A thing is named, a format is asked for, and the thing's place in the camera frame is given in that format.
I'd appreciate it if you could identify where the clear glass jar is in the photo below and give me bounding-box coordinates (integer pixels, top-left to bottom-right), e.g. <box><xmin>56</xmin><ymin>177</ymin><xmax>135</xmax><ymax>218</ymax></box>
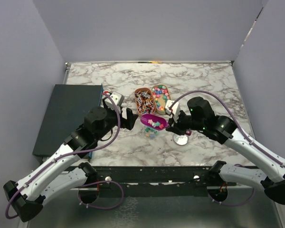
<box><xmin>143</xmin><ymin>127</ymin><xmax>159</xmax><ymax>139</ymax></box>

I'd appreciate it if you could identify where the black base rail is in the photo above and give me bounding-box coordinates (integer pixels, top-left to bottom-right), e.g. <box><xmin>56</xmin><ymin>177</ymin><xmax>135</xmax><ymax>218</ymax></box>
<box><xmin>82</xmin><ymin>166</ymin><xmax>224</xmax><ymax>198</ymax></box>

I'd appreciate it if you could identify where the tan tray of star candies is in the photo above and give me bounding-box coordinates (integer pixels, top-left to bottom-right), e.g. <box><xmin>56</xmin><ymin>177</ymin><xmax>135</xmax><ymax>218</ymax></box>
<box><xmin>151</xmin><ymin>84</ymin><xmax>171</xmax><ymax>114</ymax></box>

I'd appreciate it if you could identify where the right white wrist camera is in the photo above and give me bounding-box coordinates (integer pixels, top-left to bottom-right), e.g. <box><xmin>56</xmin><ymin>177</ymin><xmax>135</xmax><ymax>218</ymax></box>
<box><xmin>165</xmin><ymin>100</ymin><xmax>181</xmax><ymax>117</ymax></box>

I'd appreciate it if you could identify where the dark blue box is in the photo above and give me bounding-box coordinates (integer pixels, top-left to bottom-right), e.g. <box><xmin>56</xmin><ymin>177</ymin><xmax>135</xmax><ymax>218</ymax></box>
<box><xmin>32</xmin><ymin>84</ymin><xmax>104</xmax><ymax>158</ymax></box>

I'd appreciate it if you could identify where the purple plastic scoop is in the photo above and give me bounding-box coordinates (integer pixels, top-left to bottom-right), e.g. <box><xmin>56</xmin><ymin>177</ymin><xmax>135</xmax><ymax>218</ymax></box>
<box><xmin>140</xmin><ymin>114</ymin><xmax>192</xmax><ymax>136</ymax></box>

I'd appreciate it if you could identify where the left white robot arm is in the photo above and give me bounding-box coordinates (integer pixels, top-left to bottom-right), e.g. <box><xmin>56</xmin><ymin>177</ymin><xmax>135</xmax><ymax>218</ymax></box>
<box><xmin>3</xmin><ymin>98</ymin><xmax>138</xmax><ymax>222</ymax></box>

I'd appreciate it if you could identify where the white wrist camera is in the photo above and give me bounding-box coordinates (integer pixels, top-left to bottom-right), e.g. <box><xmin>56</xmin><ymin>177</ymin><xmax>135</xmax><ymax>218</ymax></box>
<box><xmin>105</xmin><ymin>92</ymin><xmax>124</xmax><ymax>111</ymax></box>
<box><xmin>165</xmin><ymin>100</ymin><xmax>181</xmax><ymax>117</ymax></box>

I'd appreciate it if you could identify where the pink tray of lollipops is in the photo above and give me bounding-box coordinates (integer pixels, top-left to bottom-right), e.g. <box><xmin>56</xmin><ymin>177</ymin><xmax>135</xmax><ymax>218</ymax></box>
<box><xmin>134</xmin><ymin>87</ymin><xmax>156</xmax><ymax>116</ymax></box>

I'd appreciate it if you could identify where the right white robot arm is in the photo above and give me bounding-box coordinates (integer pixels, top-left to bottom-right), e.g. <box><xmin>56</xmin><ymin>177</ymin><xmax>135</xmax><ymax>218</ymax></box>
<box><xmin>165</xmin><ymin>96</ymin><xmax>285</xmax><ymax>205</ymax></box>

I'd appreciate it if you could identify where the silver jar lid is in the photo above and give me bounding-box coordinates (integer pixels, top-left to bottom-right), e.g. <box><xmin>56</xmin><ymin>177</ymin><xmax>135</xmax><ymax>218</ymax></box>
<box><xmin>173</xmin><ymin>134</ymin><xmax>189</xmax><ymax>146</ymax></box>

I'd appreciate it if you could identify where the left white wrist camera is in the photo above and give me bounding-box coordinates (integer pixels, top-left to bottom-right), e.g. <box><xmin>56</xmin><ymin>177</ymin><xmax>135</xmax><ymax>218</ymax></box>
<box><xmin>105</xmin><ymin>92</ymin><xmax>124</xmax><ymax>111</ymax></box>

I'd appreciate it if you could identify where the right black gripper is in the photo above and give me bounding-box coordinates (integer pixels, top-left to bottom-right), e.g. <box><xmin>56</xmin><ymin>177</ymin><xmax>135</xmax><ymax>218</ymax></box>
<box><xmin>166</xmin><ymin>110</ymin><xmax>205</xmax><ymax>136</ymax></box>

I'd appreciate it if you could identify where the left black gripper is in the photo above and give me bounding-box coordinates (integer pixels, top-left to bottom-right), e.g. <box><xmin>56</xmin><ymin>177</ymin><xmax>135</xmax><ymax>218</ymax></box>
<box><xmin>95</xmin><ymin>98</ymin><xmax>138</xmax><ymax>141</ymax></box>

